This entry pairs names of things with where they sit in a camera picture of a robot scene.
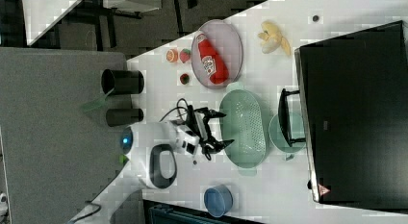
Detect small plush strawberry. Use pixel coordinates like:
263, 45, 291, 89
180, 73, 190, 85

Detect lime green object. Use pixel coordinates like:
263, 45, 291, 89
119, 155, 129, 164

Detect mint green cup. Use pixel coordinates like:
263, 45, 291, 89
268, 112, 306, 161

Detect large plush strawberry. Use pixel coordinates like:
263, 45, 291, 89
179, 48, 191, 63

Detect black cylinder container with spatula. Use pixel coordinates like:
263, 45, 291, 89
101, 69, 144, 95

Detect red plush ketchup bottle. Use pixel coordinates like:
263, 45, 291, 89
196, 32, 229, 85

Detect blue cup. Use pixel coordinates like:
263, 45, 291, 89
204, 185, 233, 218

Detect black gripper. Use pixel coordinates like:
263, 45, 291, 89
186, 106, 234, 154

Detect green spatula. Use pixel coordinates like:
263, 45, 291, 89
80, 89, 114, 112

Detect grey round plate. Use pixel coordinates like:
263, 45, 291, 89
191, 19, 243, 89

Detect black toaster oven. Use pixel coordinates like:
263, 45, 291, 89
294, 21, 408, 213

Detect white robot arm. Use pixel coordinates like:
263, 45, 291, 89
120, 106, 234, 189

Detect yellow plush banana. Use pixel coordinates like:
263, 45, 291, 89
258, 21, 292, 56

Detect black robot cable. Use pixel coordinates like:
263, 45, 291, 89
159, 97, 193, 123

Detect plush orange half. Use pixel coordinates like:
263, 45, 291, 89
166, 49, 178, 62

